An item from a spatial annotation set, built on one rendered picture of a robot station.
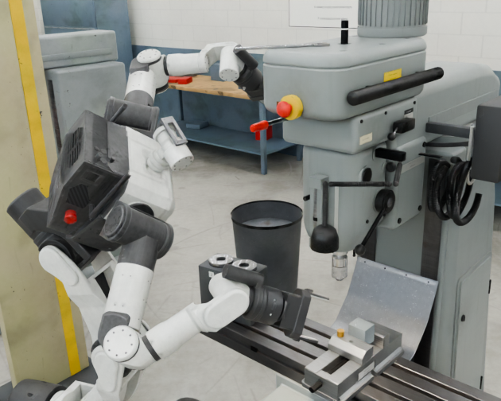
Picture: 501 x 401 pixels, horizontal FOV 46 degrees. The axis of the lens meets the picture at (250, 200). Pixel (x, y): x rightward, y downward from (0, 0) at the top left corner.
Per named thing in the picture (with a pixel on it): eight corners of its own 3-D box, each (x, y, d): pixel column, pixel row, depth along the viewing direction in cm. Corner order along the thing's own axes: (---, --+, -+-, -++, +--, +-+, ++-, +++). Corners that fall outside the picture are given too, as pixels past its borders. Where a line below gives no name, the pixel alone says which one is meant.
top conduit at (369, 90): (359, 107, 137) (359, 91, 136) (343, 105, 140) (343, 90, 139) (444, 79, 168) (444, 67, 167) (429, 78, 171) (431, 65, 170)
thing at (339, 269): (332, 279, 179) (332, 262, 177) (330, 272, 183) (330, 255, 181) (348, 278, 179) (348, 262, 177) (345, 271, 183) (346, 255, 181)
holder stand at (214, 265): (250, 327, 207) (249, 276, 200) (200, 310, 219) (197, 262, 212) (269, 311, 217) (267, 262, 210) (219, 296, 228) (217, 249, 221)
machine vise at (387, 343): (340, 407, 167) (341, 375, 163) (300, 385, 177) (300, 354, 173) (405, 352, 190) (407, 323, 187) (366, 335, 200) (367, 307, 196)
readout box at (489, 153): (502, 184, 160) (511, 107, 152) (468, 179, 166) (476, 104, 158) (527, 167, 174) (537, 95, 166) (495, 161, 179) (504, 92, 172)
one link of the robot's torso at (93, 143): (21, 255, 152) (94, 169, 135) (31, 162, 174) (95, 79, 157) (122, 285, 169) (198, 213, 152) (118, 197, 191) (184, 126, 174)
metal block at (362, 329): (364, 348, 179) (365, 331, 177) (347, 340, 183) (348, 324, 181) (374, 340, 182) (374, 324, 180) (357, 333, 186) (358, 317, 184)
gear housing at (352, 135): (355, 156, 150) (356, 117, 146) (280, 142, 165) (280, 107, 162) (417, 130, 173) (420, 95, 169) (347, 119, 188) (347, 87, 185)
